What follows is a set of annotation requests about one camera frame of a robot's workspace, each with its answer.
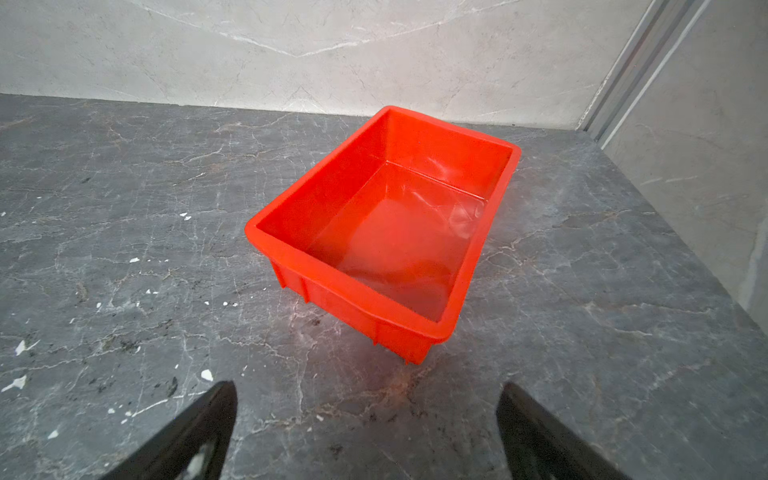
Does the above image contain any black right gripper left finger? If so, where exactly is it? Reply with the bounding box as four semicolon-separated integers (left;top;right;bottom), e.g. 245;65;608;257
104;381;238;479

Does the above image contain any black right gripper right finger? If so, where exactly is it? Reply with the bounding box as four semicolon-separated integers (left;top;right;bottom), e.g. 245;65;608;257
496;382;628;479

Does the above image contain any red plastic bin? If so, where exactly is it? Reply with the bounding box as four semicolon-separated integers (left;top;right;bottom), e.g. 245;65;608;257
244;106;521;364

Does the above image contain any aluminium corner frame post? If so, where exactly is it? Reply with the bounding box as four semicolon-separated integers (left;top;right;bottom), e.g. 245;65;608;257
577;0;709;148

